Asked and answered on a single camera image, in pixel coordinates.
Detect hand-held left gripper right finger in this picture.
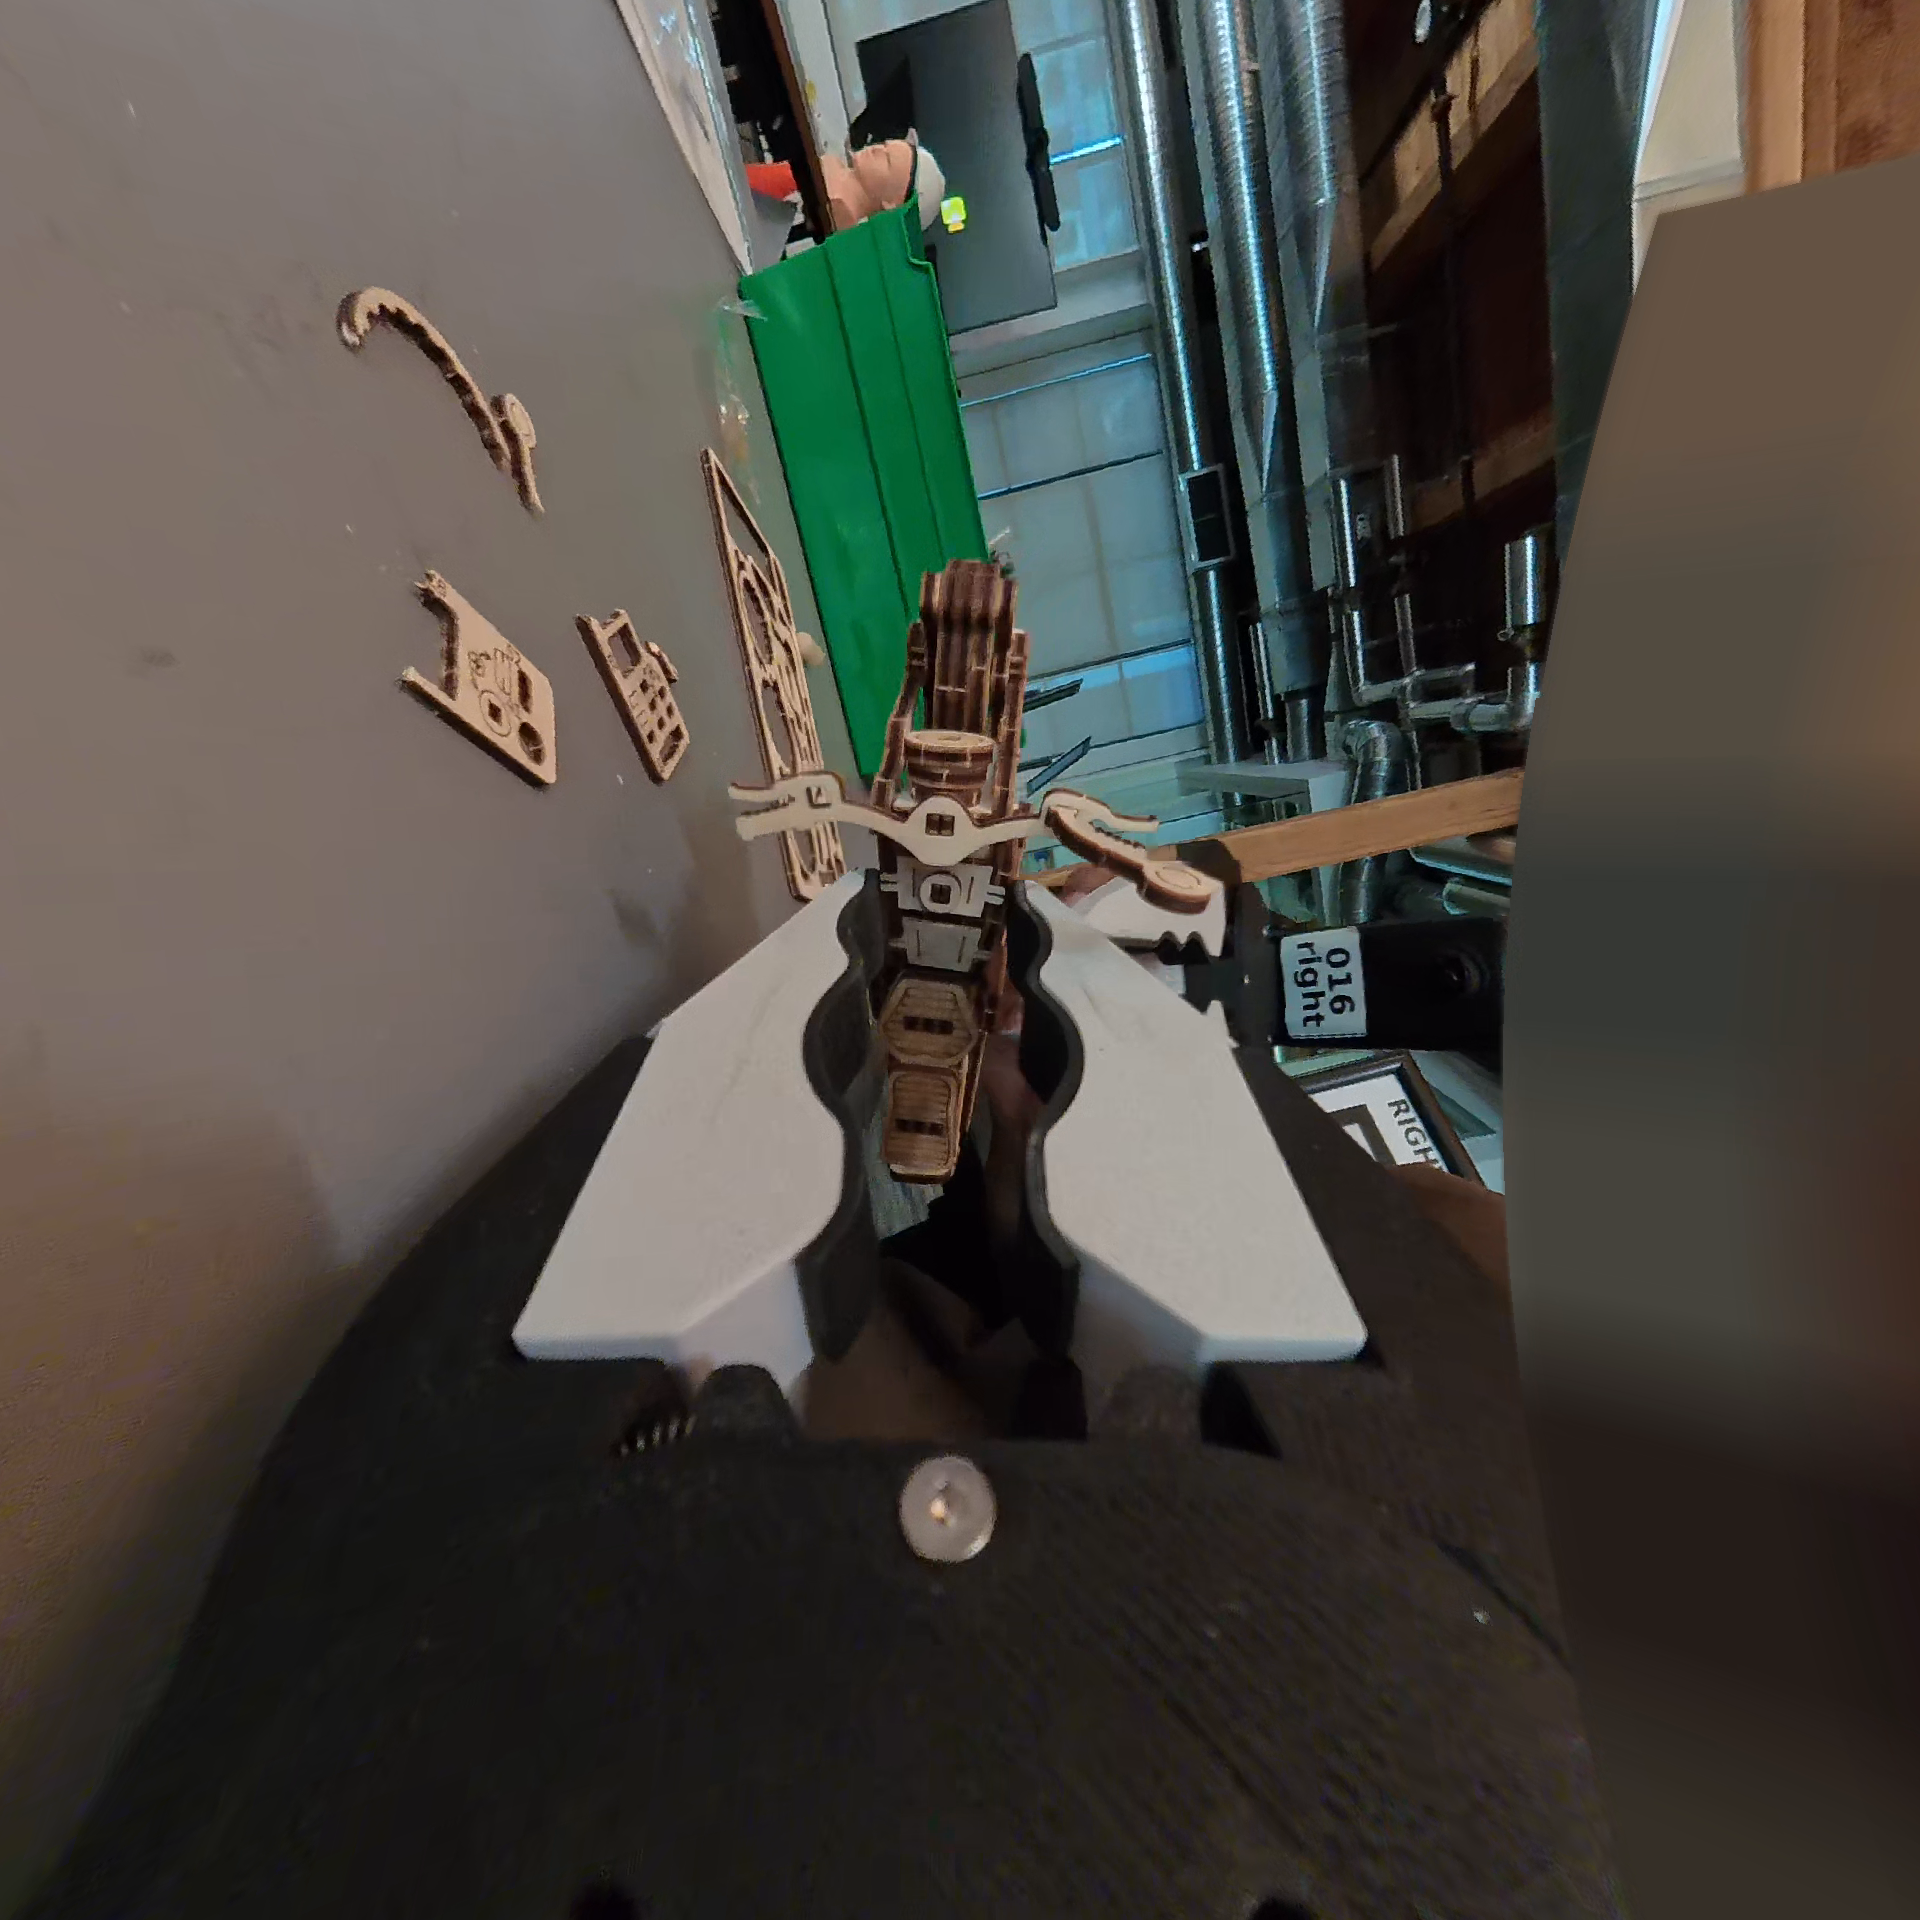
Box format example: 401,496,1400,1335
1024,884,1373,1375

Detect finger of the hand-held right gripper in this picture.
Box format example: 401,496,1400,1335
1049,879,1235,986

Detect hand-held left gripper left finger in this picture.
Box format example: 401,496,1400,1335
509,879,889,1375

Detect wooden motorcycle model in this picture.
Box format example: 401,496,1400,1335
728,559,1221,1187

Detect grey desk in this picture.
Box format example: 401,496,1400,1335
0,0,848,1920

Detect framed marker sign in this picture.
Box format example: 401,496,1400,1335
1305,1049,1505,1191

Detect wooden beam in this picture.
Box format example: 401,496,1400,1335
1208,768,1527,890

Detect small wooden grid cutout piece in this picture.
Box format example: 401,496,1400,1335
577,608,693,784

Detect green plastic bin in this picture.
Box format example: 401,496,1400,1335
738,201,993,783

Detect small wooden square-hole piece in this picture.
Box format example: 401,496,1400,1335
401,569,560,789

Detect wooden sheet with round cutouts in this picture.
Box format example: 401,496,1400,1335
699,449,848,904

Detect metal ventilation ducts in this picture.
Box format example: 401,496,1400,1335
1119,0,1561,917

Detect round-headed wooden piece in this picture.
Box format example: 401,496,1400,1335
471,393,549,517

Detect black display screen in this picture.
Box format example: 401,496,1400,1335
855,0,1064,337

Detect curved toothed wooden piece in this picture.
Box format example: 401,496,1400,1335
337,289,497,442

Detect clear plastic wrapper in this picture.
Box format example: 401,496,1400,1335
616,0,755,261

